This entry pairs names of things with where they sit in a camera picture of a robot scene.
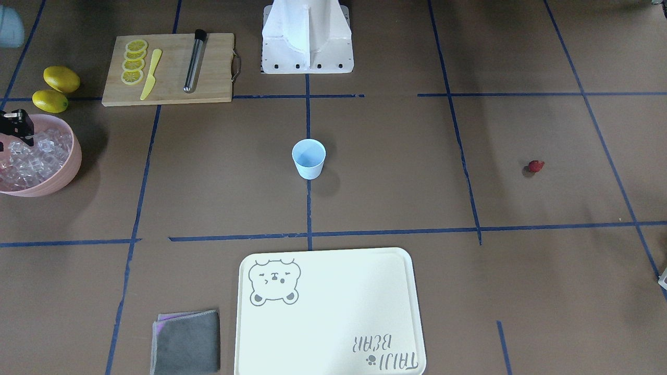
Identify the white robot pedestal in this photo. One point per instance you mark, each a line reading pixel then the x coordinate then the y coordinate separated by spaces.
pixel 306 37

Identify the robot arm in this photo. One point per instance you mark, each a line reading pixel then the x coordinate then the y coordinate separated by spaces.
pixel 12 30

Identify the red strawberry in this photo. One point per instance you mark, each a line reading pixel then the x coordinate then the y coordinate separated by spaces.
pixel 535 166

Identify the cream bear tray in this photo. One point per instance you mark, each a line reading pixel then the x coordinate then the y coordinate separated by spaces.
pixel 339 311

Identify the lemon slice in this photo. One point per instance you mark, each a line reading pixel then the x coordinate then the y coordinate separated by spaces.
pixel 133 65
pixel 135 55
pixel 136 46
pixel 132 77

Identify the wooden cutting board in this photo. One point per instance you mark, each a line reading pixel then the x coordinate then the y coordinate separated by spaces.
pixel 214 79

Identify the yellow plastic knife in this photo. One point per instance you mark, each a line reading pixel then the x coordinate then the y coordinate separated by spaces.
pixel 150 79

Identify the pink bowl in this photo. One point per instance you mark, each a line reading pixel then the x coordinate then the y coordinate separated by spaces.
pixel 66 173

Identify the grey folded cloth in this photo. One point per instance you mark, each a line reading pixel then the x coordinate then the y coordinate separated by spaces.
pixel 186 343

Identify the whole yellow lemon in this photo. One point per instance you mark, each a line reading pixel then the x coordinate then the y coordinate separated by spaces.
pixel 50 101
pixel 62 79

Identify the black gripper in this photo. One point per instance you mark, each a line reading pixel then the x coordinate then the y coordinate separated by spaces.
pixel 17 125

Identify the light blue plastic cup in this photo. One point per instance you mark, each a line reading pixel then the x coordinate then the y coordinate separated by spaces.
pixel 309 156

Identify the pile of clear ice cubes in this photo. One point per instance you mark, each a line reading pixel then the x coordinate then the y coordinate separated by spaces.
pixel 27 166

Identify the steel rod with black cap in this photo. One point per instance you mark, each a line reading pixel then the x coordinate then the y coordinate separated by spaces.
pixel 200 37

